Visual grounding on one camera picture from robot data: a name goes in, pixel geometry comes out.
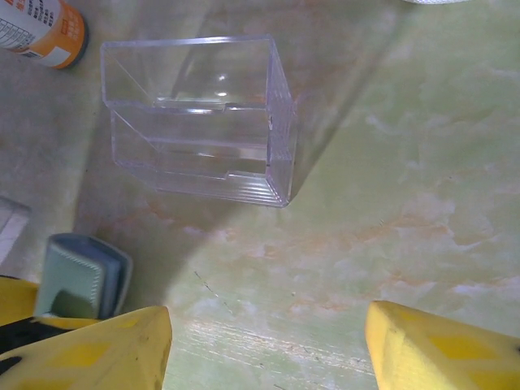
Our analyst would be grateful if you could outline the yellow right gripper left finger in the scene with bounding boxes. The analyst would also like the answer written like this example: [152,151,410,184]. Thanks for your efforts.
[0,305,175,390]

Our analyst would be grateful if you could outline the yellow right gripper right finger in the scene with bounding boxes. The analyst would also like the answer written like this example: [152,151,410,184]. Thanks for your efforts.
[364,299,520,390]

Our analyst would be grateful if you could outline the green leather card holder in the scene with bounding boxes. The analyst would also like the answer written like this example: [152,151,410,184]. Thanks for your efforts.
[34,233,134,322]

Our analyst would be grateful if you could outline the clear acrylic card stand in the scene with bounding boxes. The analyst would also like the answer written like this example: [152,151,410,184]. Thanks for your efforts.
[99,34,300,210]

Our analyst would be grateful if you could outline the orange white bottle red cap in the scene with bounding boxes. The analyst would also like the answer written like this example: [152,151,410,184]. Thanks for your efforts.
[0,0,89,70]

